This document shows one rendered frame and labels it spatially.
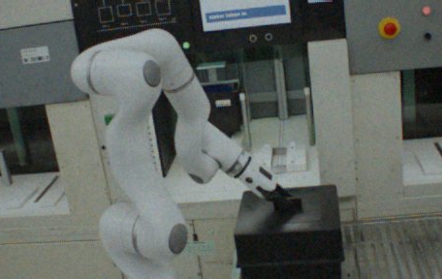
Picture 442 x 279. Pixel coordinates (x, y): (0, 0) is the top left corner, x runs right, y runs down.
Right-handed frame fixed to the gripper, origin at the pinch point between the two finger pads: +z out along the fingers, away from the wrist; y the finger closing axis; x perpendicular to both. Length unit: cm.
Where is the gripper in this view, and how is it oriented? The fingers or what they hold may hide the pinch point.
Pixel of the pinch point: (284, 200)
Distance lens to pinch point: 175.5
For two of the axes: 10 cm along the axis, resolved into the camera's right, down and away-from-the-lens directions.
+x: -6.1, 7.2, 3.4
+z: 7.8, 6.1, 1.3
